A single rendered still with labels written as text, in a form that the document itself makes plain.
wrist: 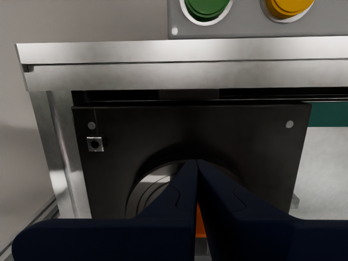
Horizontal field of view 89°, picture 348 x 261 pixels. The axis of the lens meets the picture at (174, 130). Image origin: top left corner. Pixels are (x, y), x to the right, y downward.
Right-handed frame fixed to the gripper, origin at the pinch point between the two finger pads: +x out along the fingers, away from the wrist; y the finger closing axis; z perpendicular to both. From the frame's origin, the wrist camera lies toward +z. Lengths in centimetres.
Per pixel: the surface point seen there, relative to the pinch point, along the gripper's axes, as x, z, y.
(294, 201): 11.9, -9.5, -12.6
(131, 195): 9.7, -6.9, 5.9
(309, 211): 16.8, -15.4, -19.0
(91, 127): 11.7, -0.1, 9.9
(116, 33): 23.0, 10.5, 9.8
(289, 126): 11.6, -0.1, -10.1
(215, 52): 12.9, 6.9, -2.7
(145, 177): 9.7, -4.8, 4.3
